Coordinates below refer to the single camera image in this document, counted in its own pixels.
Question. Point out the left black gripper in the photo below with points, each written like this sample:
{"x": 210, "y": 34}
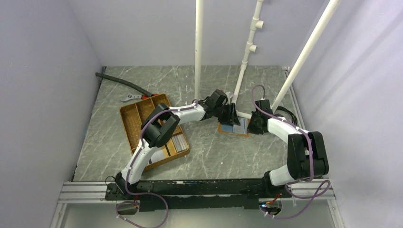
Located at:
{"x": 231, "y": 118}

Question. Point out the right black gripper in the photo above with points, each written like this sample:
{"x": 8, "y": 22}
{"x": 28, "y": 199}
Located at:
{"x": 251, "y": 128}

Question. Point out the orange leather card holder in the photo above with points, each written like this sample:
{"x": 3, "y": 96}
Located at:
{"x": 239, "y": 130}

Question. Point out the woven brown divided tray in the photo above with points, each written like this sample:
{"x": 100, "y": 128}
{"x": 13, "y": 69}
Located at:
{"x": 133, "y": 116}

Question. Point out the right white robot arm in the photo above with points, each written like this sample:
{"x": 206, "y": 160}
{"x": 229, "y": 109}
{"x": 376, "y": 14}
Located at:
{"x": 306, "y": 152}

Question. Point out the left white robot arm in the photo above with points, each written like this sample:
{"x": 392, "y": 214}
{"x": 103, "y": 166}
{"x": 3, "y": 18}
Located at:
{"x": 158, "y": 128}

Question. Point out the stack of credit cards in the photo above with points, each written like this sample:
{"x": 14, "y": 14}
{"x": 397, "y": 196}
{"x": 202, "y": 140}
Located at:
{"x": 179, "y": 143}

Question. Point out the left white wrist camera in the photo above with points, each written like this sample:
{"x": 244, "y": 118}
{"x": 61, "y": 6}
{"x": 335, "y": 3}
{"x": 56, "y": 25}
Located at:
{"x": 229, "y": 95}

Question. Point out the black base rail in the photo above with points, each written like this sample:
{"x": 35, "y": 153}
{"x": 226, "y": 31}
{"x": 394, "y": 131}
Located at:
{"x": 197, "y": 194}

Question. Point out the red handled adjustable wrench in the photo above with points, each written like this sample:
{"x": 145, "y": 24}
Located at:
{"x": 131, "y": 96}

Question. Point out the aluminium frame rail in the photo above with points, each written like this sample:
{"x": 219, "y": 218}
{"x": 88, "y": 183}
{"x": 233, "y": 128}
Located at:
{"x": 77, "y": 192}

